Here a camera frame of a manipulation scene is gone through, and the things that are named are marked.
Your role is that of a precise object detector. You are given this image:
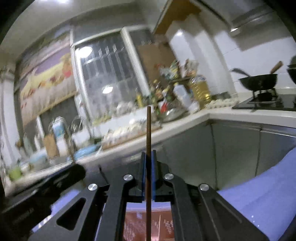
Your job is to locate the yellow cooking oil bottle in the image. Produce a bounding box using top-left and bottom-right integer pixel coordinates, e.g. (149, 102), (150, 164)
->
(189, 74), (212, 109)

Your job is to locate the chrome kitchen faucet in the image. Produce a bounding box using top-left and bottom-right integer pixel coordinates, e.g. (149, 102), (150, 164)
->
(69, 114), (88, 149)

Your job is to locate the black wok with handle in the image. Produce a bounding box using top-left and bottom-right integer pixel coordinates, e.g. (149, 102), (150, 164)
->
(229, 61), (283, 92)

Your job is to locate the wooden cutting board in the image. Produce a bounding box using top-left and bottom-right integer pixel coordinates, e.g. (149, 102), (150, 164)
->
(43, 133), (59, 159)

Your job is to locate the white plastic jug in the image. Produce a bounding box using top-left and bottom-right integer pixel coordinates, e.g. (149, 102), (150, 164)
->
(173, 82), (192, 109)

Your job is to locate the egg tray on counter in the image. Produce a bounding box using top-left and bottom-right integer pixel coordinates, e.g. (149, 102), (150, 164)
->
(205, 98), (239, 109)

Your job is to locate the barred kitchen window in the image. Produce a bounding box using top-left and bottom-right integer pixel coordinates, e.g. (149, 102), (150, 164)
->
(71, 25), (154, 122)

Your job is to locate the black gas stove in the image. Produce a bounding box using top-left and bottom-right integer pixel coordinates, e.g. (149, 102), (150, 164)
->
(233, 88), (295, 111)

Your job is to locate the black lidded pot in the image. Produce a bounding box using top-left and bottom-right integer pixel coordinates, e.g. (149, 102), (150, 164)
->
(287, 56), (296, 84)

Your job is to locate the green plastic bowl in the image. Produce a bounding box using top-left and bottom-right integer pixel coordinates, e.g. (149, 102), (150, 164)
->
(8, 166), (22, 181)

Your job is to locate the fruit picture wall poster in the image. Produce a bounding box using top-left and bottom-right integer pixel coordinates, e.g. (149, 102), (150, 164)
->
(18, 31), (77, 126)

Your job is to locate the purple printed tablecloth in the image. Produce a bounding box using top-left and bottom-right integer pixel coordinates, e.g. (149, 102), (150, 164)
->
(30, 146), (296, 241)

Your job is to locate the brown wooden chopstick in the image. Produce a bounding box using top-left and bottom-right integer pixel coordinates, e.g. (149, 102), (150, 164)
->
(145, 106), (152, 241)

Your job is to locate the steel range hood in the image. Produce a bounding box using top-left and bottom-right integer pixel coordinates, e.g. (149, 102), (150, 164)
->
(229, 4), (277, 37)

